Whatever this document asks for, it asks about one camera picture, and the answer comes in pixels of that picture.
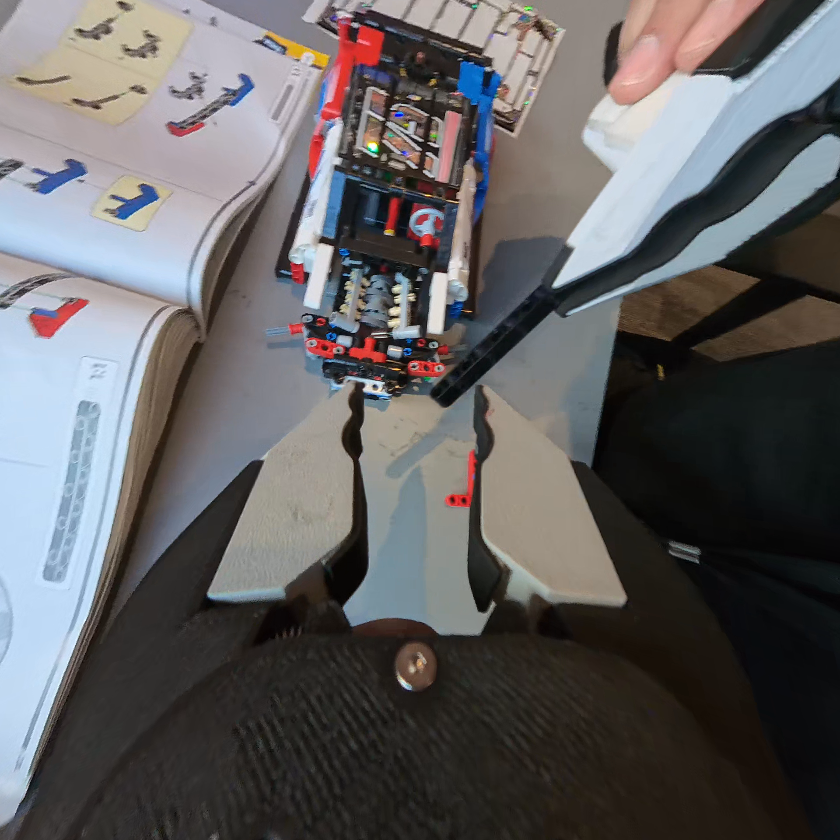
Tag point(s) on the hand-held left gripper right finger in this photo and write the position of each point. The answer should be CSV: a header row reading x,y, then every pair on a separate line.
x,y
544,525

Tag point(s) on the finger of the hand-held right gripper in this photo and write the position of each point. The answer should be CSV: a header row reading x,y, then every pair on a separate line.
x,y
754,210
656,184

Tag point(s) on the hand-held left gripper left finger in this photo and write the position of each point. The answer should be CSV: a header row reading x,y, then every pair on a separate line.
x,y
289,518

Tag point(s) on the red angled brick beam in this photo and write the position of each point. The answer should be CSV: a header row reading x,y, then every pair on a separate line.
x,y
467,485

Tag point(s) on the long black brick beam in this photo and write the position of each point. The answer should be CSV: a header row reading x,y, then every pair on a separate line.
x,y
492,348

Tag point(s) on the toy brick race car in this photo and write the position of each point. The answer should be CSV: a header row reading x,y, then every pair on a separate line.
x,y
394,197

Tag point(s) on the person's right hand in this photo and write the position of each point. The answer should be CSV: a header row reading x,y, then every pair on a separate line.
x,y
669,33

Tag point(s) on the black office chair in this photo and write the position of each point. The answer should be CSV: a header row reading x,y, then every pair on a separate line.
x,y
754,289

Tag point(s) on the holographic sticker sheet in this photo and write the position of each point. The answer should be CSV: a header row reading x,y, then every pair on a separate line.
x,y
525,59

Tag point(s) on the open instruction booklet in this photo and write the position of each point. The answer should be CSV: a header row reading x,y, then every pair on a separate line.
x,y
98,197

